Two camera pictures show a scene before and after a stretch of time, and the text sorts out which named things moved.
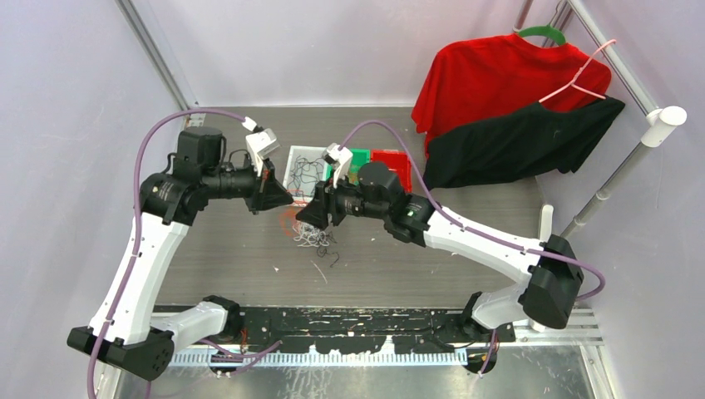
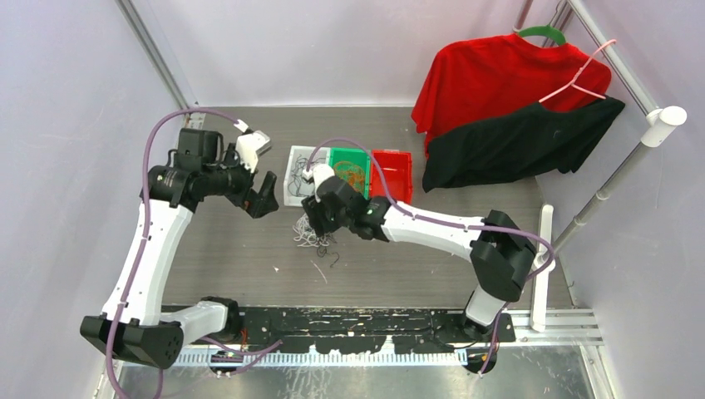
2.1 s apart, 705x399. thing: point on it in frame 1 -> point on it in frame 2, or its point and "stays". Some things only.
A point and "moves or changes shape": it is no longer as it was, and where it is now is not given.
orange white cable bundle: (308, 235) stays
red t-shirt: (470, 81) stays
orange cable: (287, 219) moves or changes shape
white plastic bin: (304, 169) stays
